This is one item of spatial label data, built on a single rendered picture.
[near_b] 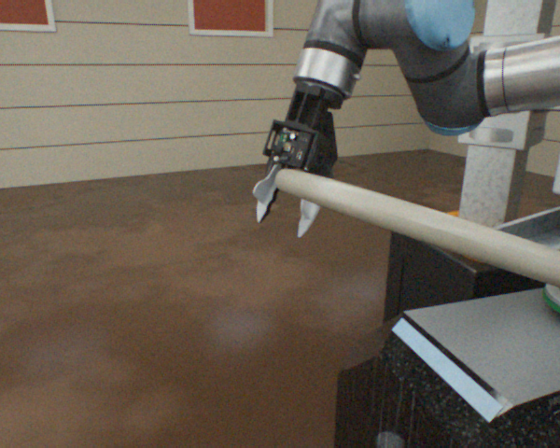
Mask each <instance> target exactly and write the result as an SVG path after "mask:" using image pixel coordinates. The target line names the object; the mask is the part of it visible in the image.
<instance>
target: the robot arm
mask: <svg viewBox="0 0 560 448"><path fill-rule="evenodd" d="M474 4H475V2H474V0H317V3H316V6H315V12H314V15H313V17H312V20H311V23H310V26H309V29H308V32H307V36H306V38H305V41H304V45H303V48H302V51H301V54H300V57H299V59H298V62H297V65H296V68H295V72H294V75H293V78H292V79H293V81H294V83H295V84H296V88H295V90H294V93H293V96H292V99H291V102H290V105H289V108H288V112H287V116H286V119H285V120H284V121H282V120H278V119H273V124H272V128H271V130H270V131H269V134H268V137H267V140H266V143H265V146H264V149H263V151H262V155H264V156H266V157H268V160H267V163H266V168H265V179H264V180H262V181H260V182H258V184H257V185H256V186H255V188H254V190H253V194H254V196H255V197H256V198H257V199H258V206H257V219H258V223H261V222H262V221H263V220H264V219H265V218H266V216H268V214H269V212H270V208H271V204H273V203H274V202H275V201H276V199H277V193H278V191H279V190H280V189H279V188H278V187H277V186H276V184H275V178H276V175H277V173H278V172H279V171H280V170H282V169H284V168H285V167H286V164H287V165H288V167H287V168H288V169H295V168H300V169H302V170H303V171H304V172H307V173H311V174H313V173H315V175H318V176H322V177H325V178H328V179H332V178H333V171H332V166H333V164H334V162H336V160H337V158H338V153H337V146H336V138H335V131H334V122H333V115H332V112H330V111H328V109H329V108H331V109H340V108H341V107H342V104H343V100H347V99H350V98H351V95H352V92H353V89H354V87H355V84H356V81H360V79H361V75H360V74H359V72H360V69H361V67H362V64H363V62H364V59H365V56H366V53H367V50H368V49H391V50H392V51H393V52H394V55H395V57H396V60H397V62H398V65H399V68H400V70H401V73H402V74H403V75H404V77H405V80H406V82H407V84H408V87H409V89H410V91H411V94H412V96H413V99H414V102H415V105H417V111H418V113H419V115H420V117H421V118H422V119H423V121H424V122H425V124H426V126H427V127H428V128H429V129H430V130H431V131H432V132H434V133H437V134H440V135H445V136H455V135H460V134H463V133H467V132H470V131H471V130H473V129H475V128H476V127H477V126H479V125H480V124H481V122H482V121H483V120H484V118H488V117H495V116H497V115H499V114H505V113H512V112H520V111H526V110H534V109H541V108H548V107H555V106H560V35H559V36H558V37H554V38H549V39H545V40H540V41H536V42H531V43H526V44H523V45H520V44H518V46H517V45H513V46H509V47H505V48H500V49H485V50H479V51H475V52H471V51H470V47H469V42H468V36H469V34H470V32H471V29H472V26H473V23H474V19H475V11H476V7H475V6H474ZM273 132H275V136H274V139H273V143H272V146H271V147H270V149H268V148H267V146H268V144H269V141H271V138H272V135H273ZM277 135H279V136H280V138H279V141H278V144H277V145H275V141H276V138H277ZM273 151H274V153H273ZM272 153H273V154H272ZM320 207H321V205H319V204H316V203H311V202H309V201H305V200H303V199H301V219H300V222H299V223H298V231H297V237H301V236H302V235H303V234H304V233H305V232H306V231H307V230H309V228H310V227H311V225H312V224H313V222H314V220H315V218H316V216H317V213H318V211H319V209H320Z"/></svg>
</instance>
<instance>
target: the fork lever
mask: <svg viewBox="0 0 560 448"><path fill-rule="evenodd" d="M491 229H495V230H498V231H503V232H506V233H508V234H511V235H514V236H517V237H520V238H523V239H526V240H529V241H532V242H535V243H538V244H541V245H546V246H548V247H551V248H554V249H557V250H560V207H557V208H554V209H551V210H548V211H545V212H541V213H538V214H535V215H533V216H530V217H524V218H521V219H518V220H514V221H512V222H509V223H506V224H502V225H499V226H496V227H494V228H491Z"/></svg>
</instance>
